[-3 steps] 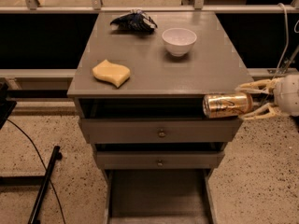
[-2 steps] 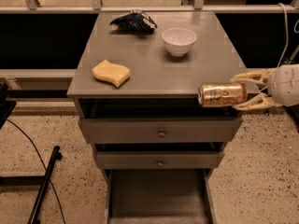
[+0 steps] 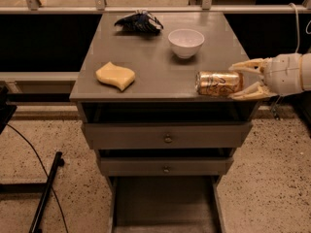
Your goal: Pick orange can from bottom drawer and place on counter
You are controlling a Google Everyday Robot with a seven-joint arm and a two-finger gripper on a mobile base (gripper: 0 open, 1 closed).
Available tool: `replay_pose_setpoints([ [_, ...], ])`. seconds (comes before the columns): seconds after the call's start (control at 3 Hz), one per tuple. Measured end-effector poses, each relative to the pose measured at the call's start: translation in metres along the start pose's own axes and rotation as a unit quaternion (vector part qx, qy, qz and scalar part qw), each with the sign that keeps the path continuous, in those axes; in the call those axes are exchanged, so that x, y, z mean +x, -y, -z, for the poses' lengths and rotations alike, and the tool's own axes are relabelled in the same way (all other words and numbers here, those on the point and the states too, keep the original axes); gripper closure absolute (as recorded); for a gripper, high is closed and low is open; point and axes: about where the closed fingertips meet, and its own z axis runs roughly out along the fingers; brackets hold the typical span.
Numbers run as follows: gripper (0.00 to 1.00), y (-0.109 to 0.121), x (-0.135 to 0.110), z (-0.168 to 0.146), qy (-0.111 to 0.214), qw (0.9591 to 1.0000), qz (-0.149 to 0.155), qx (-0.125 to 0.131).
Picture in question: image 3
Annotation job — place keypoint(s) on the white bowl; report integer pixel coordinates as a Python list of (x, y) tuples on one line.
[(185, 43)]

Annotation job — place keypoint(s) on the grey drawer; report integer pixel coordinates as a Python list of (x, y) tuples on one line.
[(164, 166), (165, 205), (143, 136)]

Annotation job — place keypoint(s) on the metal railing frame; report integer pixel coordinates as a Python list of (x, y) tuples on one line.
[(28, 67)]

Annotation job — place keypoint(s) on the orange soda can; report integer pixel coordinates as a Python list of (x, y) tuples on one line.
[(218, 83)]

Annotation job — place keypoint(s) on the middle grey drawer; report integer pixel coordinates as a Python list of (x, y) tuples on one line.
[(164, 166)]

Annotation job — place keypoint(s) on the blue chip bag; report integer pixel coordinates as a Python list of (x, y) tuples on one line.
[(140, 21)]

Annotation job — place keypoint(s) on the yellow sponge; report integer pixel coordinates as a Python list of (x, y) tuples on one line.
[(115, 75)]

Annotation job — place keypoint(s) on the black stand leg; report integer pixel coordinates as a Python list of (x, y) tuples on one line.
[(57, 162)]

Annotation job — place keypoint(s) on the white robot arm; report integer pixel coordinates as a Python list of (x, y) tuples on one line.
[(305, 74)]

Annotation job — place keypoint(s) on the top grey drawer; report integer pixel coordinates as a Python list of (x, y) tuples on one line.
[(143, 136)]

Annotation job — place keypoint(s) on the bottom grey drawer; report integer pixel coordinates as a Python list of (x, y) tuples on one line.
[(165, 205)]

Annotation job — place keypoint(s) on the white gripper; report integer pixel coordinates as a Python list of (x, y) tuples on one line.
[(283, 74)]

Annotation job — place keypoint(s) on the black equipment at left edge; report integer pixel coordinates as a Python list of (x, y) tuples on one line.
[(7, 107)]

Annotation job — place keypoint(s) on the grey drawer cabinet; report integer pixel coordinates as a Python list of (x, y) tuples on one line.
[(189, 109)]

